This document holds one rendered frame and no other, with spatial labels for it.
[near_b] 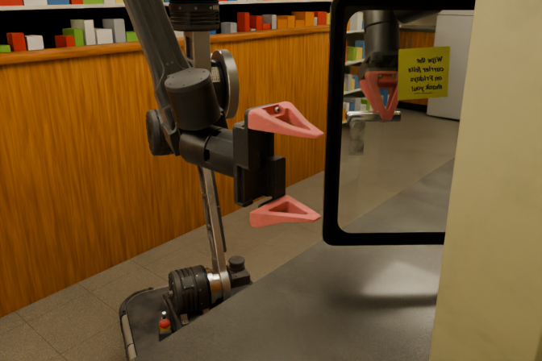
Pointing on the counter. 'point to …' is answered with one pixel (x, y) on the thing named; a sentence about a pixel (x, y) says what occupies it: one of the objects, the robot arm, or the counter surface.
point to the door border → (343, 99)
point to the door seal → (339, 105)
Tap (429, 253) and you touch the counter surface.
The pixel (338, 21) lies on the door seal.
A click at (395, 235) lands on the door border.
